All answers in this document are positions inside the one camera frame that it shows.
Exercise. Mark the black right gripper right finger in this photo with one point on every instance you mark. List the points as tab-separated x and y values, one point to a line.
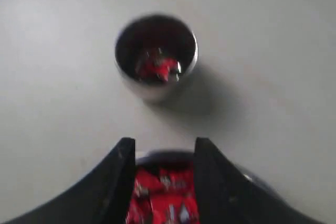
225	195

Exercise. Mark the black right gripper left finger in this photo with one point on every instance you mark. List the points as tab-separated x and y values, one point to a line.
102	196

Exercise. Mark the red candy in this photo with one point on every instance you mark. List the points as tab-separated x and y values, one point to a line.
159	68

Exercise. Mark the round stainless steel plate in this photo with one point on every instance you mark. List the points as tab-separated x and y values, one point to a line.
167	157

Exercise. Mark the stainless steel cup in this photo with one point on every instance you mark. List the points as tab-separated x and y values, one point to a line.
155	54

